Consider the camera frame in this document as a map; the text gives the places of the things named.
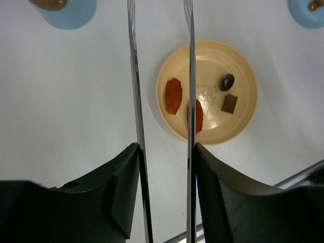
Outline yellow round plate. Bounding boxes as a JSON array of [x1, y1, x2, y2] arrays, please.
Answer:
[[156, 40, 258, 145]]

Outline brown chocolate square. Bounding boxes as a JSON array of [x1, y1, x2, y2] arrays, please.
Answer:
[[221, 94, 238, 114]]

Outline aluminium mounting rail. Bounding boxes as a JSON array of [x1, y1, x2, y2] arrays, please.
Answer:
[[165, 160, 323, 242]]

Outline light blue lid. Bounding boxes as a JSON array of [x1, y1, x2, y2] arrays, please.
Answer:
[[288, 0, 323, 29]]

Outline light blue cylindrical container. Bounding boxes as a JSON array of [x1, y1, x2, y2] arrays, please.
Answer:
[[30, 0, 97, 30]]

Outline round mushroom-like food piece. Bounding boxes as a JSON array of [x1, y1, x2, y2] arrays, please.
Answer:
[[219, 73, 235, 92]]

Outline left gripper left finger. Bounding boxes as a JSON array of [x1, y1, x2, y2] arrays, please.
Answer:
[[1, 143, 139, 242]]

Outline metal tongs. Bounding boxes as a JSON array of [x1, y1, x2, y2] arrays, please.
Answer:
[[127, 1, 196, 242]]

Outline fried cutlet piece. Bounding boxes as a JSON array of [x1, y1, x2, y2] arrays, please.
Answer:
[[195, 99, 204, 134], [165, 78, 183, 114]]

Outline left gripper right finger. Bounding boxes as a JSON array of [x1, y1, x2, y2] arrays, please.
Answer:
[[195, 144, 323, 242]]

